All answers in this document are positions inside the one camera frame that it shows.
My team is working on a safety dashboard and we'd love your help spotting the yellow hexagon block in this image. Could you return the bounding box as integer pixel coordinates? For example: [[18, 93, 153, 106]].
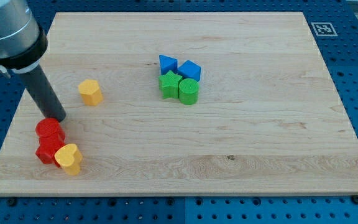
[[78, 79, 103, 106]]

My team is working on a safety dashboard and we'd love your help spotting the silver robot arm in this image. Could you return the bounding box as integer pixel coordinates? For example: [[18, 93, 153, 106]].
[[0, 0, 48, 78]]

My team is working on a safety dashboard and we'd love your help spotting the wooden board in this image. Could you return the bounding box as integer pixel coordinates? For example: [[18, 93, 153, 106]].
[[0, 12, 358, 197]]

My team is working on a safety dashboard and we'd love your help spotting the green cylinder block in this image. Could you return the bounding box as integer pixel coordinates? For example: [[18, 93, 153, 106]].
[[178, 78, 200, 105]]

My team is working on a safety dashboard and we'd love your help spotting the green star block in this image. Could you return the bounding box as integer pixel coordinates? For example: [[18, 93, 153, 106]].
[[158, 70, 183, 99]]

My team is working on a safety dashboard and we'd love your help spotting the blue cube block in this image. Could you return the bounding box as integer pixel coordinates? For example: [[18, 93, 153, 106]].
[[178, 60, 201, 81]]

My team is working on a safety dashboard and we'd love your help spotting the blue triangle block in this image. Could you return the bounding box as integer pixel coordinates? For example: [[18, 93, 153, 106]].
[[159, 55, 178, 75]]

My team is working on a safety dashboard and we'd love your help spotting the yellow heart block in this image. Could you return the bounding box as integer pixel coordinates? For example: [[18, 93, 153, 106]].
[[54, 143, 83, 175]]

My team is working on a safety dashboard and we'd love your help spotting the red cylinder block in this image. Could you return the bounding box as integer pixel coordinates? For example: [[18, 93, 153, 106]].
[[35, 118, 65, 140]]

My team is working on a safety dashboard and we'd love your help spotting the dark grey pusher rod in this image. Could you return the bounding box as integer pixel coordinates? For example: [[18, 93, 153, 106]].
[[15, 65, 66, 122]]

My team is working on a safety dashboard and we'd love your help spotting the white fiducial marker tag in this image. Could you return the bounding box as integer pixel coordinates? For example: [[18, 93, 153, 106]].
[[311, 22, 337, 37]]

